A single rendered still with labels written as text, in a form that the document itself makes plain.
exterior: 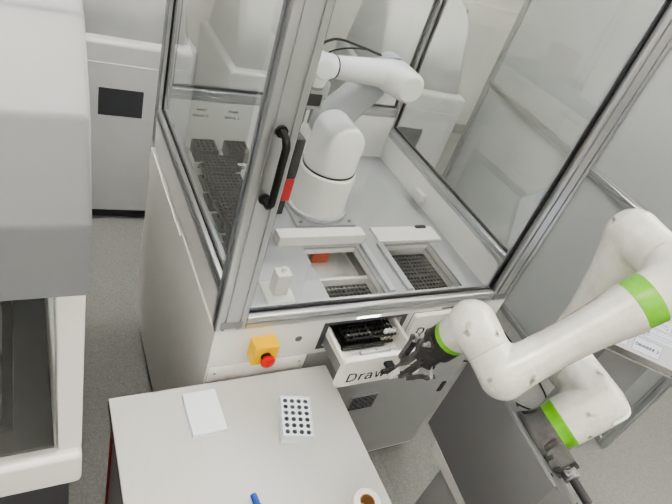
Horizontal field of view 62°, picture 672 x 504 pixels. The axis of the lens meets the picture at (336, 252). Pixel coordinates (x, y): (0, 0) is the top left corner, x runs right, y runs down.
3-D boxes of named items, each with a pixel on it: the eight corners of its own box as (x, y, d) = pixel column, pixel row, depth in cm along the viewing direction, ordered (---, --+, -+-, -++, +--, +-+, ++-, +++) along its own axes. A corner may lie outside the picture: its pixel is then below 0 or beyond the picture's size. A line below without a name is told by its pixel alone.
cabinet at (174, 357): (409, 449, 247) (489, 328, 200) (174, 511, 198) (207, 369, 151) (328, 298, 309) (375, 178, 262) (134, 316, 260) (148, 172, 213)
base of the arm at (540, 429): (580, 513, 138) (602, 502, 137) (571, 504, 127) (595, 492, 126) (524, 420, 155) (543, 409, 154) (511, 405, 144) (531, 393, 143)
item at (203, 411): (226, 432, 142) (227, 428, 141) (192, 439, 138) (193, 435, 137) (213, 392, 151) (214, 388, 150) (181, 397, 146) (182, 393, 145)
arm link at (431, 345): (475, 352, 134) (461, 317, 138) (437, 358, 128) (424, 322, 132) (461, 360, 139) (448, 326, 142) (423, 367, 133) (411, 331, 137)
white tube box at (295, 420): (311, 444, 147) (314, 436, 145) (280, 443, 144) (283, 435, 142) (306, 404, 156) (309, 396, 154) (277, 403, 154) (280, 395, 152)
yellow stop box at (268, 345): (275, 364, 154) (281, 347, 150) (251, 368, 150) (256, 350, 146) (270, 350, 157) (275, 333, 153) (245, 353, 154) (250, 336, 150)
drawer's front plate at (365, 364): (417, 373, 170) (431, 349, 164) (334, 388, 156) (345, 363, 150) (414, 368, 171) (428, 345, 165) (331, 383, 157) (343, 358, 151)
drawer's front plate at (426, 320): (472, 330, 193) (486, 308, 187) (404, 340, 180) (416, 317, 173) (469, 327, 195) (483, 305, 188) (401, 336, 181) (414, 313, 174)
